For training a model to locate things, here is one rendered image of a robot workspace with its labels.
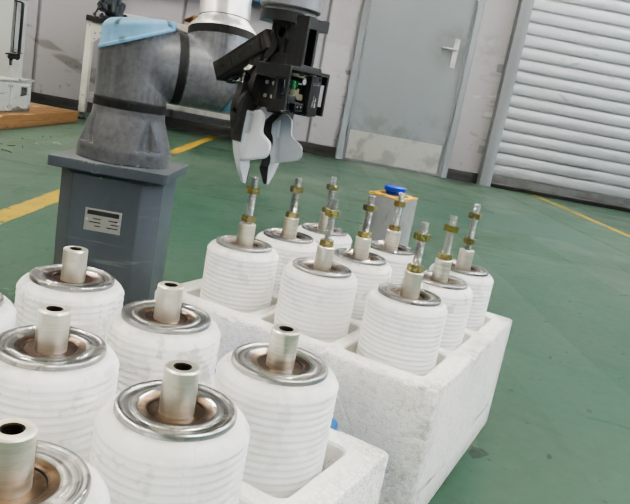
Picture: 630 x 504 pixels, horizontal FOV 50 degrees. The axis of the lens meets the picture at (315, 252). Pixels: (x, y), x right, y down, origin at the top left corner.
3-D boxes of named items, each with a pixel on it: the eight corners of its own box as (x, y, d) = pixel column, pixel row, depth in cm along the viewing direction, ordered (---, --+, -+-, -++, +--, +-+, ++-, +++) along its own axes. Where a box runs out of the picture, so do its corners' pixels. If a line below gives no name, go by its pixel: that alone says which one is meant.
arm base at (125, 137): (62, 155, 105) (68, 90, 103) (92, 148, 120) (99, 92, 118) (158, 172, 106) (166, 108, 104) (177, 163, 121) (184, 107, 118)
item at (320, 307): (245, 395, 87) (268, 261, 84) (291, 378, 95) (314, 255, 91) (302, 425, 82) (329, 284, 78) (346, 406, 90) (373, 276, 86)
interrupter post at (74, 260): (53, 280, 63) (56, 246, 62) (74, 277, 65) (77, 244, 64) (70, 287, 62) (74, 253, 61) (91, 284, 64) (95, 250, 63)
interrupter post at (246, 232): (234, 247, 88) (238, 223, 88) (235, 243, 91) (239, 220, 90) (252, 250, 89) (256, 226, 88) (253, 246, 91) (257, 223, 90)
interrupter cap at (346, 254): (396, 268, 94) (397, 263, 94) (351, 266, 90) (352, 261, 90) (366, 253, 100) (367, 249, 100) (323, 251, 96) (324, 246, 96)
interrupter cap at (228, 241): (213, 249, 86) (214, 244, 86) (217, 236, 93) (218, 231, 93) (272, 258, 87) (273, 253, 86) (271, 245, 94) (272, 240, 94)
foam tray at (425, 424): (137, 414, 92) (154, 288, 88) (282, 347, 126) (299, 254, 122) (402, 540, 75) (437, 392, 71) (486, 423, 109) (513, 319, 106)
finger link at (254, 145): (252, 186, 81) (272, 111, 80) (220, 176, 85) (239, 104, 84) (270, 191, 84) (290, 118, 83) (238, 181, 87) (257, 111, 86)
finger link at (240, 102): (230, 138, 82) (249, 67, 81) (222, 136, 83) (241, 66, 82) (257, 147, 86) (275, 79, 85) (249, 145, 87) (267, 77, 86)
